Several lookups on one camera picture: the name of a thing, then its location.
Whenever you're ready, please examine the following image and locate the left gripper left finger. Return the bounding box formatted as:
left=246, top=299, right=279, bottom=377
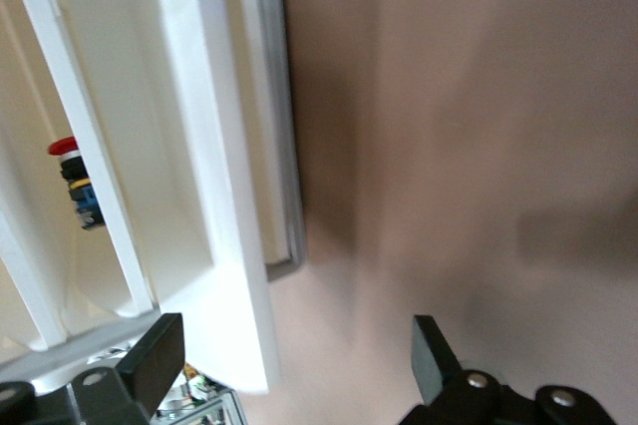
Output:
left=0, top=312, right=186, bottom=425

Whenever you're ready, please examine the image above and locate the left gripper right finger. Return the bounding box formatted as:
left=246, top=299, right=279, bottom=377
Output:
left=398, top=314, right=620, bottom=425

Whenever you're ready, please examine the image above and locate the red push button blue base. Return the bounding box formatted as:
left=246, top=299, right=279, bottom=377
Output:
left=47, top=136, right=105, bottom=231

